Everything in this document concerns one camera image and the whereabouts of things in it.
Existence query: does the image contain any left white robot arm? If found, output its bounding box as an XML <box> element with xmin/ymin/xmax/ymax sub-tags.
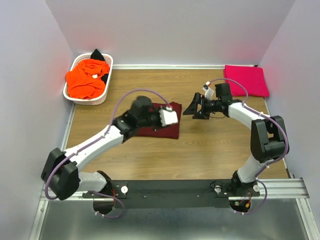
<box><xmin>40</xmin><ymin>96</ymin><xmax>179</xmax><ymax>201</ymax></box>

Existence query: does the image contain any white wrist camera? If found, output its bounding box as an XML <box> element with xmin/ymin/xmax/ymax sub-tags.
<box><xmin>202</xmin><ymin>81</ymin><xmax>214</xmax><ymax>100</ymax></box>
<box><xmin>159</xmin><ymin>106</ymin><xmax>179</xmax><ymax>127</ymax></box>

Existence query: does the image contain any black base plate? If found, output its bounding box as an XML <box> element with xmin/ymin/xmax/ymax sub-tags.
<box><xmin>82</xmin><ymin>178</ymin><xmax>261</xmax><ymax>210</ymax></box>

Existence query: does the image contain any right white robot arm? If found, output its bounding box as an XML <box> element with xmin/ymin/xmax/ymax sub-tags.
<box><xmin>183</xmin><ymin>81</ymin><xmax>289</xmax><ymax>196</ymax></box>

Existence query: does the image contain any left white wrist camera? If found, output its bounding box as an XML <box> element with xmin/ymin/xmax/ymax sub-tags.
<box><xmin>159</xmin><ymin>106</ymin><xmax>179</xmax><ymax>127</ymax></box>

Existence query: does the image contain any black t shirt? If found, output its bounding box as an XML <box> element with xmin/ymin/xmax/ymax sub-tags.
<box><xmin>90</xmin><ymin>49</ymin><xmax>109</xmax><ymax>85</ymax></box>

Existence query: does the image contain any folded pink t shirt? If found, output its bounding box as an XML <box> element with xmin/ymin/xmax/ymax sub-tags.
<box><xmin>223</xmin><ymin>65</ymin><xmax>270</xmax><ymax>98</ymax></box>

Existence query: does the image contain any white laundry basket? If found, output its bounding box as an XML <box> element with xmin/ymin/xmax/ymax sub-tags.
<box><xmin>62</xmin><ymin>53</ymin><xmax>114</xmax><ymax>106</ymax></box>

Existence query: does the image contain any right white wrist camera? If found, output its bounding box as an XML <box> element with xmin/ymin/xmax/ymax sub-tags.
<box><xmin>202</xmin><ymin>81</ymin><xmax>214</xmax><ymax>100</ymax></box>

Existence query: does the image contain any orange t shirt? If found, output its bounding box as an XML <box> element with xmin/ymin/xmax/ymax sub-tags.
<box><xmin>65</xmin><ymin>58</ymin><xmax>110</xmax><ymax>100</ymax></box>

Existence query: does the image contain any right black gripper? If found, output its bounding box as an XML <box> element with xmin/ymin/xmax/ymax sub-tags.
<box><xmin>182</xmin><ymin>92</ymin><xmax>221</xmax><ymax>120</ymax></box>

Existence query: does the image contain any maroon t shirt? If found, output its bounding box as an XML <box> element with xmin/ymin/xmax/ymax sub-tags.
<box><xmin>136</xmin><ymin>101</ymin><xmax>182</xmax><ymax>139</ymax></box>

